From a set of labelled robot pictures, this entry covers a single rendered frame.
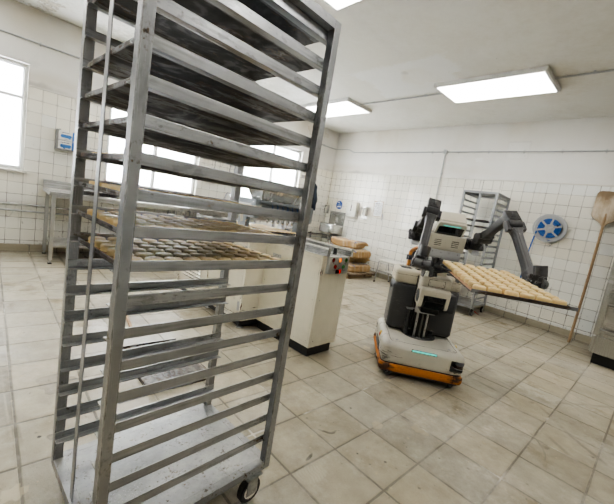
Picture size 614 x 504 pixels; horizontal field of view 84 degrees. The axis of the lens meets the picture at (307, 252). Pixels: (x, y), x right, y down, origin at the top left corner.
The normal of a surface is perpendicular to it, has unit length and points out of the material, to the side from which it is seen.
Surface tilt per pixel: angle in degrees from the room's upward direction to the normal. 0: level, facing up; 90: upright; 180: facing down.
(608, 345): 90
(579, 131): 90
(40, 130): 90
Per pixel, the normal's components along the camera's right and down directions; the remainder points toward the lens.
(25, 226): 0.67, 0.21
